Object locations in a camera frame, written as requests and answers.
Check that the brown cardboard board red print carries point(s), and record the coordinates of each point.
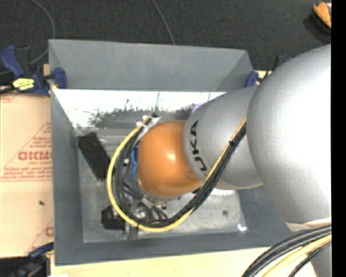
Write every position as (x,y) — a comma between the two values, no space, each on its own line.
(23,131)

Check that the dark green flat block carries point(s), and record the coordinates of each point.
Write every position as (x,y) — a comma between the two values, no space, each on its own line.
(93,156)

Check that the grey metal bin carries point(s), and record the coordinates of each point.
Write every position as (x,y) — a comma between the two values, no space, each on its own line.
(150,68)

